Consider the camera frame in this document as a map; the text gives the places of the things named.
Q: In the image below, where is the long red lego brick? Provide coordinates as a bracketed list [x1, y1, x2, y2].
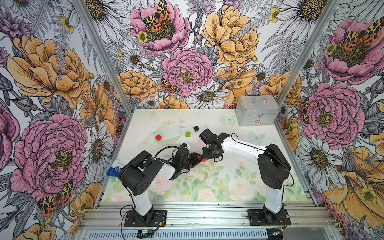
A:
[198, 156, 207, 163]

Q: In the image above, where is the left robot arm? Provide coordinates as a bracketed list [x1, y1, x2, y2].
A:
[118, 144, 205, 227]

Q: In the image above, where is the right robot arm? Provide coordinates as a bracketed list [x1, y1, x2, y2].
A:
[199, 129, 291, 227]

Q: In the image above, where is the silver metal case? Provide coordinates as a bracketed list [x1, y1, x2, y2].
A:
[236, 96, 279, 126]

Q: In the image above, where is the blue white card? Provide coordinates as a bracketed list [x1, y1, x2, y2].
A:
[107, 166, 122, 177]

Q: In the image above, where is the small green circuit board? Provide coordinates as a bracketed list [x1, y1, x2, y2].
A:
[136, 229, 152, 239]

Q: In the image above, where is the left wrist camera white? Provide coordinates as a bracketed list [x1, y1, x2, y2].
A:
[179, 143, 190, 149]

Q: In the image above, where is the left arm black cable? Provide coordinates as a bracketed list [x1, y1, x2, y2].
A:
[154, 145, 181, 160]

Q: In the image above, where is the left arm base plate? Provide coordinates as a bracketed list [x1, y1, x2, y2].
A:
[124, 210, 167, 227]

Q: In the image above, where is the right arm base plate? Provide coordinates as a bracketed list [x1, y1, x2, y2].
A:
[247, 208, 292, 227]

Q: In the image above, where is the aluminium front rail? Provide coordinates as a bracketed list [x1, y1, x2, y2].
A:
[80, 202, 333, 230]

